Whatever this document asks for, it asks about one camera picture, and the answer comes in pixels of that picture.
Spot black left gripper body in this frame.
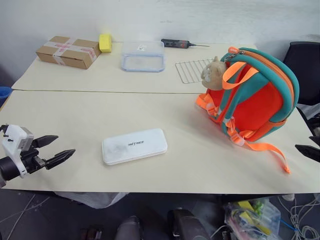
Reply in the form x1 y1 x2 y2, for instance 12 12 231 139
21 147 48 176

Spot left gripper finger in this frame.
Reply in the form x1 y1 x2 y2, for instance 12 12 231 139
44 148 76 171
32 135 60 149

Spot orange and teal backpack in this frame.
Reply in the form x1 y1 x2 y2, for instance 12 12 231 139
194 46 300 175

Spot white case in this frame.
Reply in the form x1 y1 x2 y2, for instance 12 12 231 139
101 128 169 166

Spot white plastic sheet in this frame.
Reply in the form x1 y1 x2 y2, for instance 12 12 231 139
53 191 129 210

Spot blue bowl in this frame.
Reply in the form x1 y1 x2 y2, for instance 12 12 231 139
0 86 12 100

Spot black office chair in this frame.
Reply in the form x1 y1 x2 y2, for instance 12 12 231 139
282 41 320 137

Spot clear plastic bag of items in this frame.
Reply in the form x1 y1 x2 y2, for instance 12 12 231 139
223 198 282 240

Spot taped cardboard box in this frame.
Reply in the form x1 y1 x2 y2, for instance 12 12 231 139
35 35 102 70

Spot grey rounded shape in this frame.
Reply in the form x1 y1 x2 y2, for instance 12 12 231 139
115 215 141 240

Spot yellow sponge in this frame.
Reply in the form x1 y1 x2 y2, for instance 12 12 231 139
98 33 113 54

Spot beige plush toy pendant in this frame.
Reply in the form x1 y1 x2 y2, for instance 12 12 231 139
201 56 227 90

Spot clear plastic lidded container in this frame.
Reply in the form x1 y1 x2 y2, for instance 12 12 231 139
121 40 166 74

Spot black rounded shape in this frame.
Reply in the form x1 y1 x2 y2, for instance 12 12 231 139
166 207 209 240

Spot black electric screwdriver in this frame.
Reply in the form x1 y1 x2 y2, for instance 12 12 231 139
161 38 211 50

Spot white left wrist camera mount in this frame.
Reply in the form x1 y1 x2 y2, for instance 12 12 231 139
0 123 35 179

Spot white tangled cables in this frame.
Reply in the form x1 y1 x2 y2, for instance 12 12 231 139
277 193 320 240

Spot metal wire rack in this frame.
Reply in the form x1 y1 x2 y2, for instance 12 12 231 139
175 58 216 85

